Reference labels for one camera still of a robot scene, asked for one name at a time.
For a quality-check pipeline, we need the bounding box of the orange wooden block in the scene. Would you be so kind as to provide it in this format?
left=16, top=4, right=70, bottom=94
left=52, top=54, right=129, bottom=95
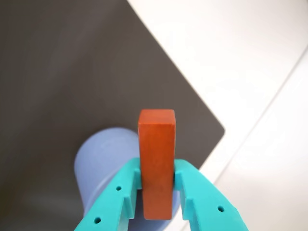
left=138, top=109, right=177, bottom=220

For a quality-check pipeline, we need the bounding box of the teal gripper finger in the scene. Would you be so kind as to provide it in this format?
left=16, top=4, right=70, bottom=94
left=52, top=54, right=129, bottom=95
left=74, top=157, right=142, bottom=231
left=173, top=159, right=250, bottom=231

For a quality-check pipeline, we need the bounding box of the dark grey mat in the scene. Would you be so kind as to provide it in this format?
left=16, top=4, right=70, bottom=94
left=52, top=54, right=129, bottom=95
left=0, top=0, right=226, bottom=231

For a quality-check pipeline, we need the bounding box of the blue plastic pot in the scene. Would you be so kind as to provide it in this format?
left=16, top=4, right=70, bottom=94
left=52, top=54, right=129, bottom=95
left=74, top=128, right=181, bottom=231

